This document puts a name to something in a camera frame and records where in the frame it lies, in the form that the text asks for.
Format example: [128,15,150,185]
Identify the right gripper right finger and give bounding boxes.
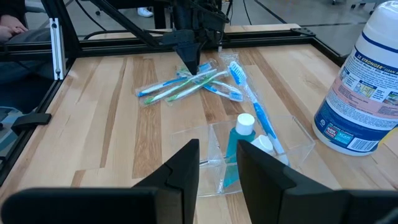
[236,139,398,224]

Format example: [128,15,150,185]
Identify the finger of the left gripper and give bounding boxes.
[175,42,202,77]

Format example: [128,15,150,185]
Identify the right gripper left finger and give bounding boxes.
[0,138,200,224]

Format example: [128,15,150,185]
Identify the blue mouthwash bottle white cap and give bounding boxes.
[223,113,257,188]
[251,134,275,156]

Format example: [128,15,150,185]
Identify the person's foot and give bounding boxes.
[136,6,154,18]

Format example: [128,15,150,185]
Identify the black plastic clamp foot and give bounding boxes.
[11,112,52,136]

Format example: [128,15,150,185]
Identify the clear acrylic organizer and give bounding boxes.
[170,114,317,197]

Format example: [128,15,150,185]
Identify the white wipes canister blue label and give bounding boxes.
[312,0,398,156]

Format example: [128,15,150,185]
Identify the person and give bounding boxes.
[0,0,55,85]

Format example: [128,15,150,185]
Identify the person's hand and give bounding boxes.
[0,14,29,44]

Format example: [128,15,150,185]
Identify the black metal table frame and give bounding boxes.
[0,0,346,187]

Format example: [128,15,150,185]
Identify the silver aluminium extrusion bracket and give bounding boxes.
[49,17,67,81]

